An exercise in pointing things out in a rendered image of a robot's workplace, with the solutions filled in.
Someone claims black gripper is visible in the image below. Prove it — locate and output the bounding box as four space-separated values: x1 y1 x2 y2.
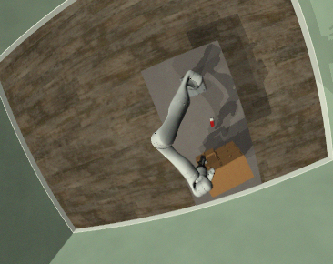
196 156 206 168

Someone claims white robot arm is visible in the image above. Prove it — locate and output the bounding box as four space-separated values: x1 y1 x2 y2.
151 70 215 197

